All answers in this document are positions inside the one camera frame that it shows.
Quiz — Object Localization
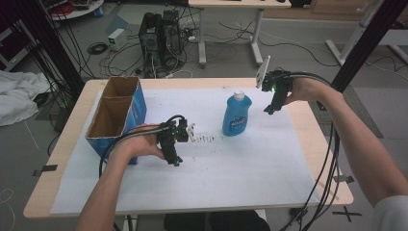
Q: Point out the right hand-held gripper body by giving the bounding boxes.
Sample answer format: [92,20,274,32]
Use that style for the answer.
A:
[255,55,293,96]

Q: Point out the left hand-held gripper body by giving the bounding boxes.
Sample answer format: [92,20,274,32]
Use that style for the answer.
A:
[157,115,216,144]

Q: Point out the blue dish soap bottle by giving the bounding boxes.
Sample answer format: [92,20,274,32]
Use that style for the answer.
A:
[221,90,253,138]

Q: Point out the person's left hand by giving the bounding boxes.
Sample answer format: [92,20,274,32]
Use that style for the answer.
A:
[118,123,166,163]

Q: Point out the person's right hand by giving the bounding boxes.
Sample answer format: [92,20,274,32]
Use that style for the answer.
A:
[284,76,336,104]

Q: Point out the blue cardboard box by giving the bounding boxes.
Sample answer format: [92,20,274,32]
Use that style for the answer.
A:
[85,76,148,166]

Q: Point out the white table mat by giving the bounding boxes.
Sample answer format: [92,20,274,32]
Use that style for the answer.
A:
[50,87,321,216]

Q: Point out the person's black pants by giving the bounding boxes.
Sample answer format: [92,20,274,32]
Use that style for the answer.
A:
[163,210,271,231]

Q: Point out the white metal stand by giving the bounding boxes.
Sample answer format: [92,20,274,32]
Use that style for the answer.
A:
[325,0,386,66]

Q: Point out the desk with white legs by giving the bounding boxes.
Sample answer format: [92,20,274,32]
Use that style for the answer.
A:
[188,0,293,69]

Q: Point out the black computer tower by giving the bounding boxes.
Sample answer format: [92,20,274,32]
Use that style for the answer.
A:
[162,10,185,65]
[138,12,164,79]

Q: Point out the black tape strip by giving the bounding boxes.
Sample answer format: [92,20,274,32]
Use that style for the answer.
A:
[333,174,355,184]
[32,164,59,177]

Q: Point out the small white device box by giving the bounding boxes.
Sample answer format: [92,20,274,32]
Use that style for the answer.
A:
[107,28,129,52]

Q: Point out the round white table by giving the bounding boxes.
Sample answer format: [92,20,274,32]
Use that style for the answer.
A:
[47,0,105,21]

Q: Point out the white cloth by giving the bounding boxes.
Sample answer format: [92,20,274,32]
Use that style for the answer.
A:
[0,70,51,127]

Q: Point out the person's white sleeve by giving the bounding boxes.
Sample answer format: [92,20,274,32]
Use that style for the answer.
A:
[372,194,408,231]

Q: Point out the left hand-held gripper cable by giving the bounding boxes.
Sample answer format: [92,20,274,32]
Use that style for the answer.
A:
[98,114,188,178]

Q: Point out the hand-held gripper cable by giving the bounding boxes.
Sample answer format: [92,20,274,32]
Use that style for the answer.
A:
[98,114,188,178]
[278,71,342,231]

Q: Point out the long black floor cable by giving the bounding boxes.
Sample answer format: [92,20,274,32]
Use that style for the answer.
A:
[219,21,331,68]

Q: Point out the right hand-held gripper cable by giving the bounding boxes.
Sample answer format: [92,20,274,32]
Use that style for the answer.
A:
[278,71,342,231]

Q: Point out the black frame pole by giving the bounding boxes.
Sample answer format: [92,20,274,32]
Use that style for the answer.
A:
[18,0,86,97]
[331,0,408,94]

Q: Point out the coiled black cable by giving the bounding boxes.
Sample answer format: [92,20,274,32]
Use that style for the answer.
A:
[87,41,110,56]

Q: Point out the thin white floor cable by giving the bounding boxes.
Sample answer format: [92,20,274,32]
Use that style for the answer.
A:
[0,188,17,231]

